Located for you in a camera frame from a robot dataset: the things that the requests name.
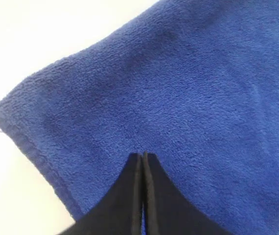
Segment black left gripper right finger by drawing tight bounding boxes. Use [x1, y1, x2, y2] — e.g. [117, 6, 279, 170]
[142, 152, 230, 235]

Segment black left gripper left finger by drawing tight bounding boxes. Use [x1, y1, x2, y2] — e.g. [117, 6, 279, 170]
[61, 153, 142, 235]

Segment blue microfiber towel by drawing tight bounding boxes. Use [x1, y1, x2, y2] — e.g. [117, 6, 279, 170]
[0, 0, 279, 235]

